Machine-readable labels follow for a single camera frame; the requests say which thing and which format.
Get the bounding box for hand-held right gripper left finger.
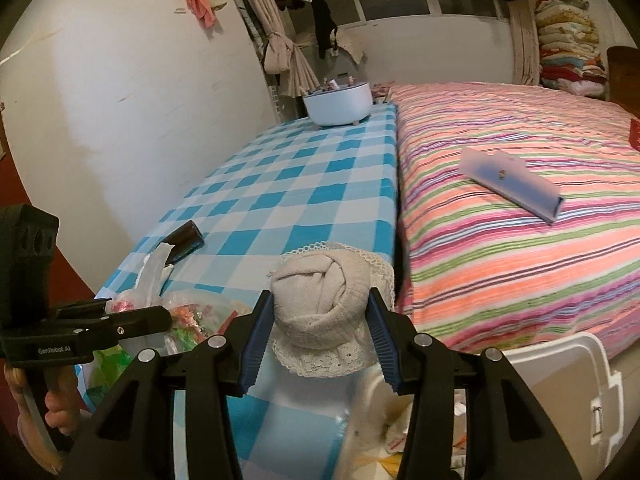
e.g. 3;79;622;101
65;289;275;480

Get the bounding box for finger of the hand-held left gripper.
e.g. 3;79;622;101
49;298;112;322
75;305;174;350

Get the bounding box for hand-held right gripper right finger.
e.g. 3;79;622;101
369;287;584;480

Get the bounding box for cream lace-trimmed knitted cloth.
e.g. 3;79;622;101
266;241;397;379

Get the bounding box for white plastic bin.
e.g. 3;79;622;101
345;332;624;480

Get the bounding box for person's left hand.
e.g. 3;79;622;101
4;364;84;474

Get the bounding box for green plastic wrapper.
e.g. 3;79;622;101
75;347;133;406

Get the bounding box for clear plastic bag with wrappers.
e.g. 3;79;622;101
106;242;253;353

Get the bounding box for black case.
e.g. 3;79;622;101
162;220;205;266

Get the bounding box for bed with striped sheet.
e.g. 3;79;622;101
385;80;640;357

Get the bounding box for blue checkered tablecloth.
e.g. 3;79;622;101
75;100;401;480

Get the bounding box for pale blue folder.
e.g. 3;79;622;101
459;147;565;225

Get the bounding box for white round basin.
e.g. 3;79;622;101
302;82;375;129

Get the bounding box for assorted small packets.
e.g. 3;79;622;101
307;74;373;95

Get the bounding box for beige tied curtain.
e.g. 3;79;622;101
227;0;322;99

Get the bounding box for beige hanging cloth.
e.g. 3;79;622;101
294;29;369;65

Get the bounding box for black hanging garment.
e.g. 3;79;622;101
312;0;342;59

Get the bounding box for narrow beige curtain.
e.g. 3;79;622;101
507;0;544;87

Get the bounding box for stack of folded blankets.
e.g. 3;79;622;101
532;0;612;99

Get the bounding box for brown wooden headboard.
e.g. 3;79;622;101
606;46;640;109

